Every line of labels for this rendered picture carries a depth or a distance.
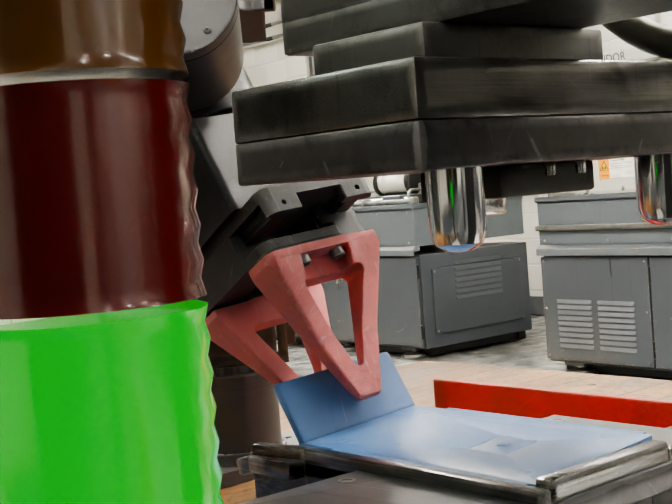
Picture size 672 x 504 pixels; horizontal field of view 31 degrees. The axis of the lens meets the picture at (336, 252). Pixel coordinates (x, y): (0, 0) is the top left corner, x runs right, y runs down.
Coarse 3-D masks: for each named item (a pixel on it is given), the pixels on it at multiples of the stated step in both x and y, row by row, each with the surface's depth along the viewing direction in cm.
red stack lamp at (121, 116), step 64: (0, 128) 17; (64, 128) 17; (128, 128) 17; (0, 192) 17; (64, 192) 17; (128, 192) 17; (192, 192) 18; (0, 256) 17; (64, 256) 17; (128, 256) 17; (192, 256) 18
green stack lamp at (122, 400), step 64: (0, 320) 19; (64, 320) 18; (128, 320) 17; (192, 320) 18; (0, 384) 18; (64, 384) 17; (128, 384) 17; (192, 384) 18; (0, 448) 18; (64, 448) 17; (128, 448) 17; (192, 448) 18
